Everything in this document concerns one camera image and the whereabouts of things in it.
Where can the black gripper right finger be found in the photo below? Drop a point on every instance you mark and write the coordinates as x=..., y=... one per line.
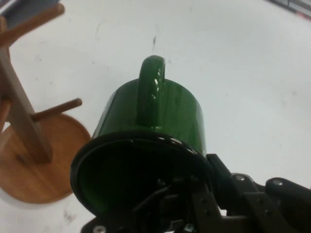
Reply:
x=267, y=208

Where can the green enamel mug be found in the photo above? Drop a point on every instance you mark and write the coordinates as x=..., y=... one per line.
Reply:
x=175, y=109

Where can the aluminium corner frame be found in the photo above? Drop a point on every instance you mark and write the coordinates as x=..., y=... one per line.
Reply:
x=296, y=6

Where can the long aluminium frame rail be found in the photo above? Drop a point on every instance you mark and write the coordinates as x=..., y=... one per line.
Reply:
x=12, y=6

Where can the brown wooden mug tree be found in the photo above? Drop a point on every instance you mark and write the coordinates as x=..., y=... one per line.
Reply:
x=36, y=170

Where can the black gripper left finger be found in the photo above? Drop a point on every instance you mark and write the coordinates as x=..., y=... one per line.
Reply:
x=206, y=208

